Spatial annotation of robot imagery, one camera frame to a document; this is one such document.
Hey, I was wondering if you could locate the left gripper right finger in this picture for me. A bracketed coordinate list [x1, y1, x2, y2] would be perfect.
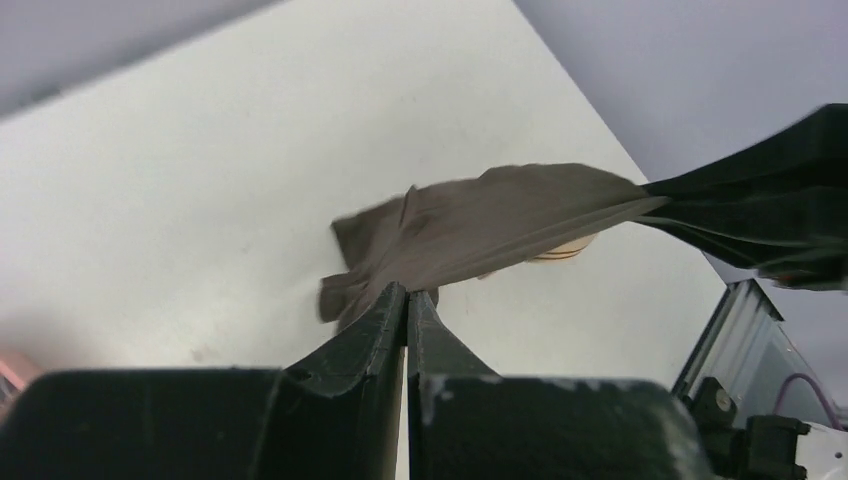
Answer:
[407, 292, 713, 480]

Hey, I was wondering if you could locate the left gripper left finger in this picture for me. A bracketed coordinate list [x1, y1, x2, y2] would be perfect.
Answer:
[1, 284, 406, 479]

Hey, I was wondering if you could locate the pink divided organizer tray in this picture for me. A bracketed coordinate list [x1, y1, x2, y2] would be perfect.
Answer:
[1, 350, 44, 420]

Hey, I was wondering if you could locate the aluminium frame rail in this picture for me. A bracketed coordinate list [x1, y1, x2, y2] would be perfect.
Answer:
[672, 280, 840, 427]

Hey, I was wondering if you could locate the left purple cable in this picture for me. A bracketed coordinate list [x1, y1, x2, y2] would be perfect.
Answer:
[771, 372, 844, 432]

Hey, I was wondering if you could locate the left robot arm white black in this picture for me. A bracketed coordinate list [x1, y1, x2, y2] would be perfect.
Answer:
[1, 285, 847, 479]

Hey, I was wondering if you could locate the olive underwear beige waistband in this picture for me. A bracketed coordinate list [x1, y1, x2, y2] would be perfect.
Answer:
[317, 163, 669, 329]

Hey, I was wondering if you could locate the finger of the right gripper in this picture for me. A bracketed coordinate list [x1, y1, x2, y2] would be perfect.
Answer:
[638, 217, 847, 292]
[643, 103, 847, 248]

